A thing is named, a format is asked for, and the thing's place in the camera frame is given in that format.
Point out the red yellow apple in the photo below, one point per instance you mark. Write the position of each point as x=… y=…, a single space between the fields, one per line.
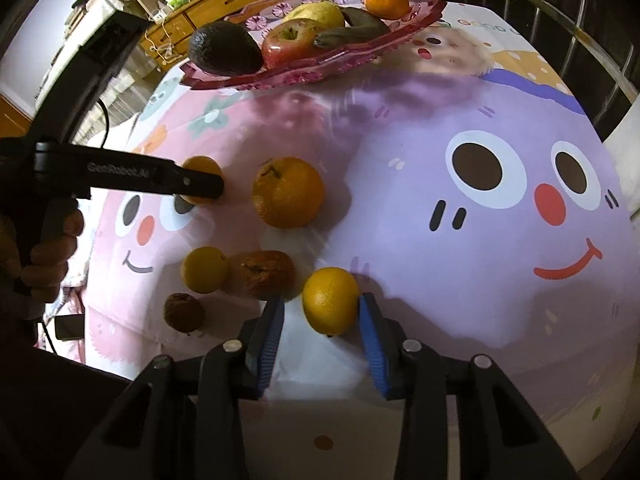
x=290 y=45

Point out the cartoon monster tablecloth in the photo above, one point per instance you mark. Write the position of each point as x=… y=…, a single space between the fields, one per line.
x=450 y=285

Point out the small yellow citrus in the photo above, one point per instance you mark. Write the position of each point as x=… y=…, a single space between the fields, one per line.
x=205 y=270

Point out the wooden desk with drawers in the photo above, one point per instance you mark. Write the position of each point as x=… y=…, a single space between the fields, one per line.
x=210 y=10

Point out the metal window grille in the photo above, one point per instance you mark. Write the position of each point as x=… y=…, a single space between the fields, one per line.
x=550 y=10

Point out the pink plastic fruit bowl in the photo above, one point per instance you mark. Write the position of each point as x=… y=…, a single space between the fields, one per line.
x=300 y=74

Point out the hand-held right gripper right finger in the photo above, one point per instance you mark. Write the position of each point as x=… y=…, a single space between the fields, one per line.
x=376 y=352

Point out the dark avocado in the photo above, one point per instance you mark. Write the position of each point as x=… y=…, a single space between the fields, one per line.
x=225 y=50

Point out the blackened banana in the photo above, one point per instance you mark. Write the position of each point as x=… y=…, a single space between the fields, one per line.
x=360 y=31

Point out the black phone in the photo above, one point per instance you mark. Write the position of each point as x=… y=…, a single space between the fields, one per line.
x=69 y=328

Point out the small yellow-orange citrus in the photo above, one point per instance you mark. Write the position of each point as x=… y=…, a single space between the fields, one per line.
x=330 y=300

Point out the orange persimmon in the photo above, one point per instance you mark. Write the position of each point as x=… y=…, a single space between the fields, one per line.
x=267 y=274

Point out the small wrinkled red fruit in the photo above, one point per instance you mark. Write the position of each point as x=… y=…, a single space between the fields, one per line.
x=183 y=312

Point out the yellow spotted pear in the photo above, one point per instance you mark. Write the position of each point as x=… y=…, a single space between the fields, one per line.
x=320 y=12

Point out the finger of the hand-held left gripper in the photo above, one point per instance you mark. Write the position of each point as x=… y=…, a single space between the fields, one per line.
x=125 y=170

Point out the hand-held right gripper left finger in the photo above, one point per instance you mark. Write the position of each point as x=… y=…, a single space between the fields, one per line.
x=267 y=347

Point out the orange tangerine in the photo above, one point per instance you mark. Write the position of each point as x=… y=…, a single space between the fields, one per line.
x=287 y=192
x=204 y=162
x=386 y=1

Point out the person's left hand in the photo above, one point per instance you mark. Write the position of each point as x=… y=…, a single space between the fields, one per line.
x=50 y=260

